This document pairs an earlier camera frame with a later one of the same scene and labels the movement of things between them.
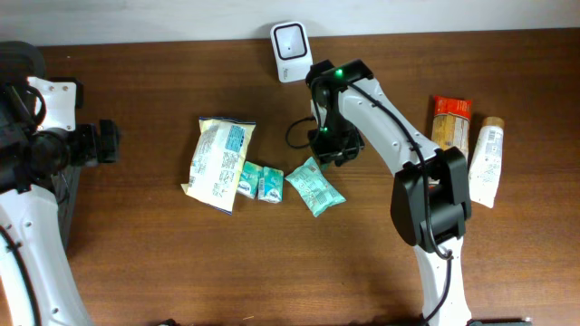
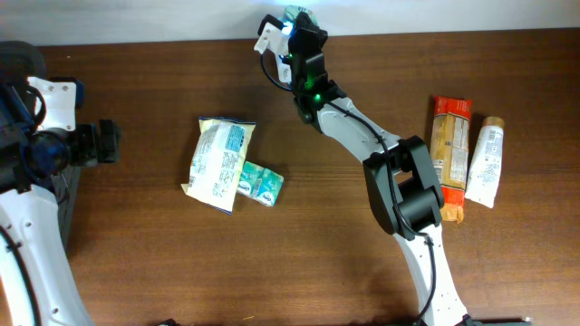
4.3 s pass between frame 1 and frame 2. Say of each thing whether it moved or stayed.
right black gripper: moved
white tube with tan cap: stayed
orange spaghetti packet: stayed
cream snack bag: stayed
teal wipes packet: moved
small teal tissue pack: stayed
